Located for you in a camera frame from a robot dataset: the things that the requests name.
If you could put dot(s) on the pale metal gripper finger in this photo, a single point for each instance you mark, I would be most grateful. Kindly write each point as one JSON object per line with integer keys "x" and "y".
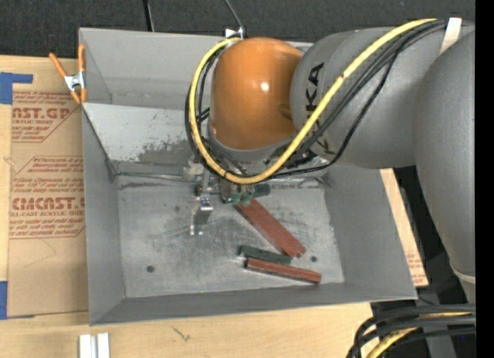
{"x": 206, "y": 204}
{"x": 193, "y": 222}

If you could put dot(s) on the grey metal bin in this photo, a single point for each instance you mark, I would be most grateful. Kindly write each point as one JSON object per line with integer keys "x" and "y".
{"x": 162, "y": 233}

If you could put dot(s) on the red-brown flat block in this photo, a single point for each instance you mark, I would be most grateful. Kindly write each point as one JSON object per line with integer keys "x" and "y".
{"x": 279, "y": 226}
{"x": 283, "y": 269}
{"x": 266, "y": 231}

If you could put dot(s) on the dark green flat block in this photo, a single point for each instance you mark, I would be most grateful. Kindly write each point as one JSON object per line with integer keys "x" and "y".
{"x": 264, "y": 254}

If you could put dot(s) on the brown cardboard board, red print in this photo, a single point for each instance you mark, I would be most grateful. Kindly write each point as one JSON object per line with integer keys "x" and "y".
{"x": 46, "y": 194}

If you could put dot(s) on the black cylinder on white bracket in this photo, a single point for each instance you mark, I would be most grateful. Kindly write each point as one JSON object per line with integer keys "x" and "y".
{"x": 262, "y": 190}

